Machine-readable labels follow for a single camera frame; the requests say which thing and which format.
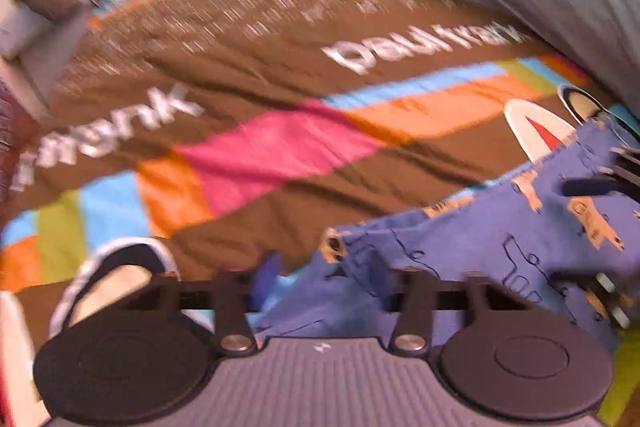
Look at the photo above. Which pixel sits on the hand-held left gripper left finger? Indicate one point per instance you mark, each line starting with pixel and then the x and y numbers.
pixel 232 302

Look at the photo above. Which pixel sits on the brown colourful printed bed sheet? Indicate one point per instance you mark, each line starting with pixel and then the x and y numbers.
pixel 250 72

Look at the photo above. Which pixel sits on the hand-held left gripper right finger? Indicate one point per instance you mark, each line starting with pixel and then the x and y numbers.
pixel 412 302

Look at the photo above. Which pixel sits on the white nightstand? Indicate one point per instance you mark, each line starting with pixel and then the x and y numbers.
pixel 40 52

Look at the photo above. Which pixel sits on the blue car print pants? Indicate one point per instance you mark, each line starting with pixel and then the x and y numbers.
pixel 450 232

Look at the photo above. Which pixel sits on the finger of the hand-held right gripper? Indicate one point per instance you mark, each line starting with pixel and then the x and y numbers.
pixel 615 182
pixel 612 297

